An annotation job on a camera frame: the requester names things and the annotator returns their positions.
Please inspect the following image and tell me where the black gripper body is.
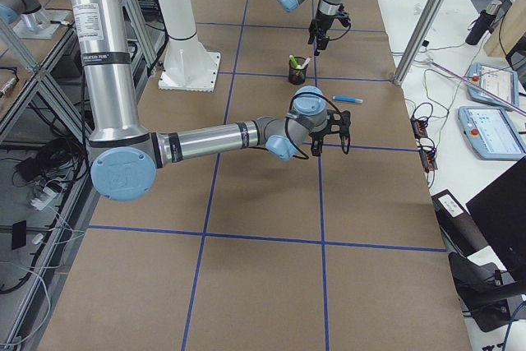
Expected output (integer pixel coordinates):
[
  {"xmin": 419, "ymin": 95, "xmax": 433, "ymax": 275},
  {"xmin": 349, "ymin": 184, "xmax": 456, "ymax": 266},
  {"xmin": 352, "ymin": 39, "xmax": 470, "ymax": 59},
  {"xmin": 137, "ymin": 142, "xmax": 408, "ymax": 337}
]
[
  {"xmin": 308, "ymin": 7, "xmax": 339, "ymax": 50},
  {"xmin": 309, "ymin": 131, "xmax": 326, "ymax": 156}
]

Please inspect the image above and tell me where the red capped white marker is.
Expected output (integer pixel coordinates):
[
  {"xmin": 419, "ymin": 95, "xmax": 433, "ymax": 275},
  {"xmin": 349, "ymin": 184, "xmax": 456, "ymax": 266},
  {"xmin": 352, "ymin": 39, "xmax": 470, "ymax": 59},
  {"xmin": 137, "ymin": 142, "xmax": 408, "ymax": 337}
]
[{"xmin": 300, "ymin": 57, "xmax": 311, "ymax": 70}]

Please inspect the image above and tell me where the green marker pen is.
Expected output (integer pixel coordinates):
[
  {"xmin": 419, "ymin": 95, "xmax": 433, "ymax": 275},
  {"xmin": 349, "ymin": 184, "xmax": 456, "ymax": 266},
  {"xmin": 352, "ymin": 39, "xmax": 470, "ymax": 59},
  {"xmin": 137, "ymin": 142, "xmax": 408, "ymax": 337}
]
[{"xmin": 289, "ymin": 55, "xmax": 299, "ymax": 69}]

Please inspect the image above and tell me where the blue marker pen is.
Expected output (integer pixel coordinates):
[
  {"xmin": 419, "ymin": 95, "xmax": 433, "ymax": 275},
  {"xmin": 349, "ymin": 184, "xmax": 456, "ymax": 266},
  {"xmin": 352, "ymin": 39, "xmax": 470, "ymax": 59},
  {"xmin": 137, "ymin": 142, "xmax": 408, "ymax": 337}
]
[{"xmin": 332, "ymin": 95, "xmax": 363, "ymax": 104}]

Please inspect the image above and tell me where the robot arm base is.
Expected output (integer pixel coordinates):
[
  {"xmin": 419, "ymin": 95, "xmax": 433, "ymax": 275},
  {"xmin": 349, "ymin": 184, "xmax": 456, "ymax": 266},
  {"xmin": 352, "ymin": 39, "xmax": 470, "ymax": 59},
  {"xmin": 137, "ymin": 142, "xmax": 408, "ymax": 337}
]
[{"xmin": 1, "ymin": 0, "xmax": 57, "ymax": 39}]

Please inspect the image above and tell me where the blue tape strip lengthwise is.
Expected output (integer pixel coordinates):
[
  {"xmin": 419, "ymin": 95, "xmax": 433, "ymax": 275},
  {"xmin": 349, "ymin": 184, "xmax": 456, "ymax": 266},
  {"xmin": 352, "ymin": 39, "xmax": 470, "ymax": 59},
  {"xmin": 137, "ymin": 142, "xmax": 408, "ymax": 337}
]
[{"xmin": 308, "ymin": 0, "xmax": 331, "ymax": 351}]

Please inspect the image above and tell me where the black mesh pen cup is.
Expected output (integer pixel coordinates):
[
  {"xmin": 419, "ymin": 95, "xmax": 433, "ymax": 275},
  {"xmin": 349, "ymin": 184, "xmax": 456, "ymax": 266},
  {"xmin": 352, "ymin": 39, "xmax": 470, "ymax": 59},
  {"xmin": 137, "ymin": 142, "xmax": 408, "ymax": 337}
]
[{"xmin": 288, "ymin": 56, "xmax": 307, "ymax": 85}]

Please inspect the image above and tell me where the orange black usb hub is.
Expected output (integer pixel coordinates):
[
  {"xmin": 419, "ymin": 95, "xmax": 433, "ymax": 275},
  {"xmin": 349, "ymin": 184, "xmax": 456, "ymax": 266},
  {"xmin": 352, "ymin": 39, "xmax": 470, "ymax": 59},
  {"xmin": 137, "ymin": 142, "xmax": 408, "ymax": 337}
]
[{"xmin": 410, "ymin": 118, "xmax": 428, "ymax": 139}]

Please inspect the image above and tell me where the brown paper table cover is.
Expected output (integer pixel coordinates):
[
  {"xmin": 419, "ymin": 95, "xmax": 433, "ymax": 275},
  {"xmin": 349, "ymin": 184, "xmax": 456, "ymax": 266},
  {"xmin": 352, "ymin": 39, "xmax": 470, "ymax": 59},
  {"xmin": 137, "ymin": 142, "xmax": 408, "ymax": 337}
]
[{"xmin": 39, "ymin": 0, "xmax": 471, "ymax": 350}]

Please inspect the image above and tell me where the black water bottle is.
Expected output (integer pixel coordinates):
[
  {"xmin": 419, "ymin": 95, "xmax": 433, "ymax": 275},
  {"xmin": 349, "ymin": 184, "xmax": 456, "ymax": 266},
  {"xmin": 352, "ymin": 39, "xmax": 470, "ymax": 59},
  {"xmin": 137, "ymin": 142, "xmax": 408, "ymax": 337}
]
[{"xmin": 465, "ymin": 0, "xmax": 502, "ymax": 45}]

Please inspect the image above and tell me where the black box with white label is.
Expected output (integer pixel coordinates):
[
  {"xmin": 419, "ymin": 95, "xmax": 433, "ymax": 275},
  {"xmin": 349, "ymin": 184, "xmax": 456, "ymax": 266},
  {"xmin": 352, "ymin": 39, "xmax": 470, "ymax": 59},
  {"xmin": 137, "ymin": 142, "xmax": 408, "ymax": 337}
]
[{"xmin": 431, "ymin": 189, "xmax": 489, "ymax": 256}]

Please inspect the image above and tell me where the near teach pendant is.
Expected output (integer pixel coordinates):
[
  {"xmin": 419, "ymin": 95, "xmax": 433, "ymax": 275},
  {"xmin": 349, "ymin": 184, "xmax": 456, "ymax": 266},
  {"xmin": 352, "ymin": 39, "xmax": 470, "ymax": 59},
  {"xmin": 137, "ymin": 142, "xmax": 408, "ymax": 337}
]
[{"xmin": 457, "ymin": 106, "xmax": 525, "ymax": 160}]

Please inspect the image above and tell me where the teach pendant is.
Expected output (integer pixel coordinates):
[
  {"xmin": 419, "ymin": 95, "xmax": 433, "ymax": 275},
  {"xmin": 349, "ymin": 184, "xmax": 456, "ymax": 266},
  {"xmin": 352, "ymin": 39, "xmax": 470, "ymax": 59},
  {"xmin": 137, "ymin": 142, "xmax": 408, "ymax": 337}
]
[
  {"xmin": 468, "ymin": 62, "xmax": 519, "ymax": 107},
  {"xmin": 457, "ymin": 106, "xmax": 525, "ymax": 160}
]

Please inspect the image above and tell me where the far teach pendant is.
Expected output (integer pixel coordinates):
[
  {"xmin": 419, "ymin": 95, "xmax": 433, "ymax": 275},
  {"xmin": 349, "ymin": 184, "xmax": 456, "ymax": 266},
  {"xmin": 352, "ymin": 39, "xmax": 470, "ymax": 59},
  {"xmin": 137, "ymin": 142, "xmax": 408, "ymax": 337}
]
[{"xmin": 468, "ymin": 62, "xmax": 519, "ymax": 107}]

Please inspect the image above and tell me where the black monitor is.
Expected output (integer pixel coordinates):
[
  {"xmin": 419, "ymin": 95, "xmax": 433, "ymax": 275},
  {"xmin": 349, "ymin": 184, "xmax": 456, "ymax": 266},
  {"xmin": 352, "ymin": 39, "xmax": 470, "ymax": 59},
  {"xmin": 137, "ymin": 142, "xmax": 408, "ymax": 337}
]
[{"xmin": 467, "ymin": 159, "xmax": 525, "ymax": 279}]

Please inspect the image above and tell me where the black monitor stand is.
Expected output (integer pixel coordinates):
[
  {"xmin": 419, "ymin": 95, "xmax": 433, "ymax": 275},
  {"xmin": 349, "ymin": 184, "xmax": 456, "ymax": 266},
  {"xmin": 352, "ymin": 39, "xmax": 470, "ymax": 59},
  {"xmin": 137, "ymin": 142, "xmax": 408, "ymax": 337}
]
[{"xmin": 448, "ymin": 252, "xmax": 525, "ymax": 333}]

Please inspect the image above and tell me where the white power strip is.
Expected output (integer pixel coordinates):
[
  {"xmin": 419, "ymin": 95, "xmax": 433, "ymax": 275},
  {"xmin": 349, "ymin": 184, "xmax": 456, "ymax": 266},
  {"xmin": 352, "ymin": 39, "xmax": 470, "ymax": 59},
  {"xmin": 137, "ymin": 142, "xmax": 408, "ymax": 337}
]
[{"xmin": 30, "ymin": 187, "xmax": 58, "ymax": 210}]

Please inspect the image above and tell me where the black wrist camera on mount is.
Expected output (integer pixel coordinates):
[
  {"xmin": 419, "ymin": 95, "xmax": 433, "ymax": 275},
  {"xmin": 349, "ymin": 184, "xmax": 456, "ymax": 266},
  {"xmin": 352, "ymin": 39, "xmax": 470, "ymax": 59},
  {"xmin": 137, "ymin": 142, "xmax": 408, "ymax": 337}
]
[{"xmin": 325, "ymin": 110, "xmax": 351, "ymax": 155}]

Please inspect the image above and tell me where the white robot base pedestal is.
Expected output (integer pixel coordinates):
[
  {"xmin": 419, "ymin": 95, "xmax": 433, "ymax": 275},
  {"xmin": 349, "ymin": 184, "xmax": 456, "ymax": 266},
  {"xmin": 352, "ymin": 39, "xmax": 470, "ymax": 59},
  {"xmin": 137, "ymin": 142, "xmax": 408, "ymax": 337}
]
[{"xmin": 159, "ymin": 0, "xmax": 221, "ymax": 92}]

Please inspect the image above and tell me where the aluminium frame post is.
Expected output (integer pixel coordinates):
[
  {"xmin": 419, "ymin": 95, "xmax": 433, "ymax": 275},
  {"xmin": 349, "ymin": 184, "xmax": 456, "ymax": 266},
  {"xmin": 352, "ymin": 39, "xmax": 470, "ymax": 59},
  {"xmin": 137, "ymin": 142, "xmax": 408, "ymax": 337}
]
[{"xmin": 392, "ymin": 0, "xmax": 444, "ymax": 86}]

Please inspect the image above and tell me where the aluminium side frame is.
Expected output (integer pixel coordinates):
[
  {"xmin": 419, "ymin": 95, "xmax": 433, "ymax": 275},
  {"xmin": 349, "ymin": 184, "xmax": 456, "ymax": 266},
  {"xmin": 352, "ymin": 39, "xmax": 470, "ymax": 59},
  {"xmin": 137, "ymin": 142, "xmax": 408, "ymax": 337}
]
[{"xmin": 0, "ymin": 0, "xmax": 169, "ymax": 348}]

